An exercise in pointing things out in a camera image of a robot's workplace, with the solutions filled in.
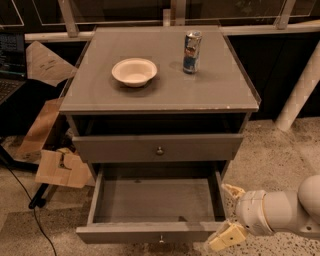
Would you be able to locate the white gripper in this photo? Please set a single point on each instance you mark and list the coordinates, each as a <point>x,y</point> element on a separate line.
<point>249,209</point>

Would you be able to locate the grey drawer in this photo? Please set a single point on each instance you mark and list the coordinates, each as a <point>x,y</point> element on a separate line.
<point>157,148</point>
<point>154,205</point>

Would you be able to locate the grey top drawer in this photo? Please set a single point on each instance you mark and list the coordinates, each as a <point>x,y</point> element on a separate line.
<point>157,148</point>

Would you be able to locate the grey wooden drawer cabinet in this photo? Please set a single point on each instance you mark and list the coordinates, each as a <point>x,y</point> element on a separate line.
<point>218,99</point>

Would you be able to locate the blue silver energy drink can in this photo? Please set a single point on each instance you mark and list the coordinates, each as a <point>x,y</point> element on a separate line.
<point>192,44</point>

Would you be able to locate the small cardboard box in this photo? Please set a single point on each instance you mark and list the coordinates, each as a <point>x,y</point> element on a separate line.
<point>63,169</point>

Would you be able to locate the folded cardboard piece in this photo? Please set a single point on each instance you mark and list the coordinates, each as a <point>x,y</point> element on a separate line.
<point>44,133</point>

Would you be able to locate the brown cardboard sheet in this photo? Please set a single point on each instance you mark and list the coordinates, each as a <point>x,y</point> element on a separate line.
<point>46,66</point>

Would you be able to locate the black laptop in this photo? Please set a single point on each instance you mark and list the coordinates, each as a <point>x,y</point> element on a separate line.
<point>13,68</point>

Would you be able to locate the white cylindrical post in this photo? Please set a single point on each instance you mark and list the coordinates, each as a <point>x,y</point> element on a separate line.
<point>301,92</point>

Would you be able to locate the white railing frame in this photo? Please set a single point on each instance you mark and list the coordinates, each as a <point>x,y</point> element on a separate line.
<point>76,20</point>

